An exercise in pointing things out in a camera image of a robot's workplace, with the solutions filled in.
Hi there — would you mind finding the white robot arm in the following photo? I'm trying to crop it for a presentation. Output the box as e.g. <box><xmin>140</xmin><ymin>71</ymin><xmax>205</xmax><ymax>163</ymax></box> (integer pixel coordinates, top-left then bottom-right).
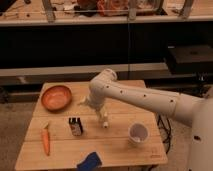
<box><xmin>81</xmin><ymin>69</ymin><xmax>213</xmax><ymax>171</ymax></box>

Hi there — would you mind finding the white plastic bottle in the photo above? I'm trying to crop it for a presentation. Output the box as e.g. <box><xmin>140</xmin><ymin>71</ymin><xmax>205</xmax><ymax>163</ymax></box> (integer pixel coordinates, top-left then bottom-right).
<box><xmin>101</xmin><ymin>113</ymin><xmax>109</xmax><ymax>128</ymax></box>

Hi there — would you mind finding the white paper cup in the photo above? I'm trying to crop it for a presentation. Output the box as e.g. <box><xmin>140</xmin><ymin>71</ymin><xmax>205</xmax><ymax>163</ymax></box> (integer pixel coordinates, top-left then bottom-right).
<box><xmin>128</xmin><ymin>123</ymin><xmax>149</xmax><ymax>146</ymax></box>

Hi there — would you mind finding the blue cloth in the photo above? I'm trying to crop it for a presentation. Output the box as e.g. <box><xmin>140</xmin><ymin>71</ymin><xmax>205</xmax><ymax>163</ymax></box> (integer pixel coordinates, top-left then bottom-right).
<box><xmin>77</xmin><ymin>152</ymin><xmax>102</xmax><ymax>171</ymax></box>

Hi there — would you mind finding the orange wooden bowl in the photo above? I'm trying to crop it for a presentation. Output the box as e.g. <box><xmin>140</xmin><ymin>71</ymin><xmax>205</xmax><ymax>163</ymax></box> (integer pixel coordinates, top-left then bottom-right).
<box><xmin>41</xmin><ymin>85</ymin><xmax>72</xmax><ymax>111</ymax></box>

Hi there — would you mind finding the orange carrot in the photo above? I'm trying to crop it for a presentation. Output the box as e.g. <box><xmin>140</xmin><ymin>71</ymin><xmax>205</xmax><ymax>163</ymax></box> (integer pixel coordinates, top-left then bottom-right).
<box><xmin>41</xmin><ymin>124</ymin><xmax>50</xmax><ymax>156</ymax></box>

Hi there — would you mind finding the black box on shelf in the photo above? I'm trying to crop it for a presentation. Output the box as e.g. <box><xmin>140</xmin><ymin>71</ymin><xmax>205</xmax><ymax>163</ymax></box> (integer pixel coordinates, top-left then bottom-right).
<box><xmin>166</xmin><ymin>45</ymin><xmax>213</xmax><ymax>74</ymax></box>

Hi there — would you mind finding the red object on shelf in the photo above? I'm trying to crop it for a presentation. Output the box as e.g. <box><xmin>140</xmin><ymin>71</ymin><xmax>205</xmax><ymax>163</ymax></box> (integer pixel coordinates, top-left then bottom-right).
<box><xmin>97</xmin><ymin>0</ymin><xmax>129</xmax><ymax>16</ymax></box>

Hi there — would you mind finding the black cable bundle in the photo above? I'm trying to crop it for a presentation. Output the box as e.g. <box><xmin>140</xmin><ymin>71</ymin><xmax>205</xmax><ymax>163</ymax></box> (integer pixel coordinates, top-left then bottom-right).
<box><xmin>156</xmin><ymin>114</ymin><xmax>173</xmax><ymax>154</ymax></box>

